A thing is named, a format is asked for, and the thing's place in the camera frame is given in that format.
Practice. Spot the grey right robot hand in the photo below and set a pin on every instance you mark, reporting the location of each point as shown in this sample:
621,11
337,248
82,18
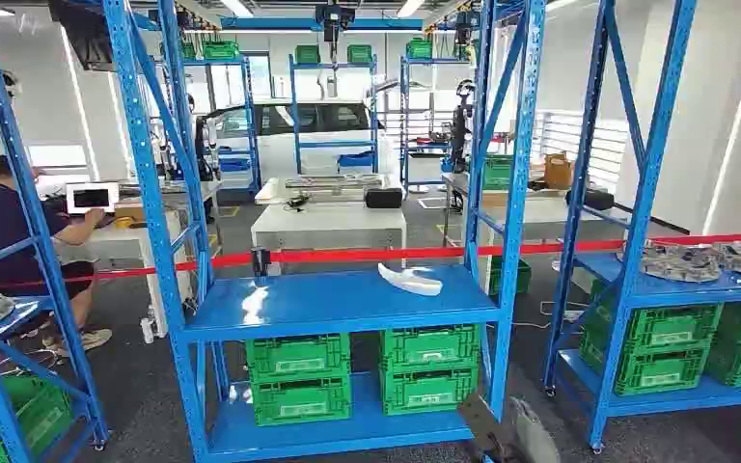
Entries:
489,428

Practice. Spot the white curved plastic part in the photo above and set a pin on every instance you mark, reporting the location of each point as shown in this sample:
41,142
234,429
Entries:
412,281

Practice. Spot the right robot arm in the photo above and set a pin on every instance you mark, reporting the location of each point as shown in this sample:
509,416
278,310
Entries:
537,434

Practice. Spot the blue steel shelf rack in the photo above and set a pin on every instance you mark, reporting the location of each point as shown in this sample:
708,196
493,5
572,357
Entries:
404,121
338,300
25,211
639,192
250,121
294,115

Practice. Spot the red barrier tape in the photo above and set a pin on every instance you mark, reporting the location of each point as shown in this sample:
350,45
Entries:
358,255

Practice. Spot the steel table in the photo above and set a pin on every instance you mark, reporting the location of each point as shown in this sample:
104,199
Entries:
537,211

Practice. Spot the black case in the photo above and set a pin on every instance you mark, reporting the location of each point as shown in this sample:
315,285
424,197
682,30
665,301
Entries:
597,200
383,199

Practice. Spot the white table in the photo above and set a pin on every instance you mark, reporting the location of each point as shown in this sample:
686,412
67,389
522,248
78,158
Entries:
121,239
329,227

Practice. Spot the brown cardboard box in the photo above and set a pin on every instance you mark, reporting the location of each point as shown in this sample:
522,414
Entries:
558,171

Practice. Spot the black humanoid robot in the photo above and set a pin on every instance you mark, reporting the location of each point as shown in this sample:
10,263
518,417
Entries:
462,128

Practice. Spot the white car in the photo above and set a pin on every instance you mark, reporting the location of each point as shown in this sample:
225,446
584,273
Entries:
319,137

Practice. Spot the white framed tablet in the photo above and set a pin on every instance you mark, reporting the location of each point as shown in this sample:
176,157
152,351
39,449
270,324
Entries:
92,198

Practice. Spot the black barrier post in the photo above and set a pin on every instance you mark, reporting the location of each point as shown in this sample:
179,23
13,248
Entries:
260,262

